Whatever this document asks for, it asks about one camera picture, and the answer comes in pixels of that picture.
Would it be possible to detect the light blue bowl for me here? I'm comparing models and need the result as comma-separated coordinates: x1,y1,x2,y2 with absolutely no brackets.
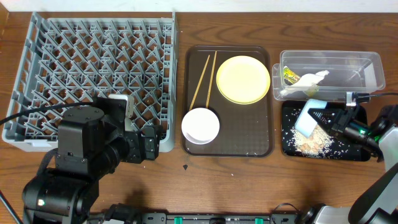
294,99,327,138

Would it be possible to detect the white tissue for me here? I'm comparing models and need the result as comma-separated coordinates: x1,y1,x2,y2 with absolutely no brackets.
280,70,330,96

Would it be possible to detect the green yellow wrapper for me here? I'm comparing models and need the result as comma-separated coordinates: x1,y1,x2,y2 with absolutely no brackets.
283,66,301,85

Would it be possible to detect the white cup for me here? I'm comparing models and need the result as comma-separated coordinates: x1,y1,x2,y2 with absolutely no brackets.
124,118,134,131

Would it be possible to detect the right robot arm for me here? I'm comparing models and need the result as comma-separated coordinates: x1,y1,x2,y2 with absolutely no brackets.
308,105,397,223

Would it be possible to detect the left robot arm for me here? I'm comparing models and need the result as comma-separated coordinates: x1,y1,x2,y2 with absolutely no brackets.
1,96,163,223

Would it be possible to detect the spilled rice food waste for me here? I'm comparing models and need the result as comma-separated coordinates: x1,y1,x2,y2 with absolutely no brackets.
282,107,349,159

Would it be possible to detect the clear plastic waste bin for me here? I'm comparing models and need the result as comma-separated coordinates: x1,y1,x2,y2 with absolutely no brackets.
272,50,386,101

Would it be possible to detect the grey plastic dishwasher rack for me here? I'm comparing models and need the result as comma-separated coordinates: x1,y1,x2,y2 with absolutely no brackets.
2,12,178,152

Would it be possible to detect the black rectangular tray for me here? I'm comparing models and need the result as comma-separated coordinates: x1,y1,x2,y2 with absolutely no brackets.
281,101,371,162

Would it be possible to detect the white pink shallow bowl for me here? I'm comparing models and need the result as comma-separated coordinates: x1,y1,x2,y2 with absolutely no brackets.
182,108,220,145

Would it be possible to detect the dark brown serving tray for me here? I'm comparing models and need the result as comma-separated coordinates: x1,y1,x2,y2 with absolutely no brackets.
182,45,274,157

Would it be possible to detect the yellow round plate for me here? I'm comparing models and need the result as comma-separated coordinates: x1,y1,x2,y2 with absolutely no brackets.
216,55,271,105

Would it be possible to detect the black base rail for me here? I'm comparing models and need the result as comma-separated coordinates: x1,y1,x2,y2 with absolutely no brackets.
86,203,312,224

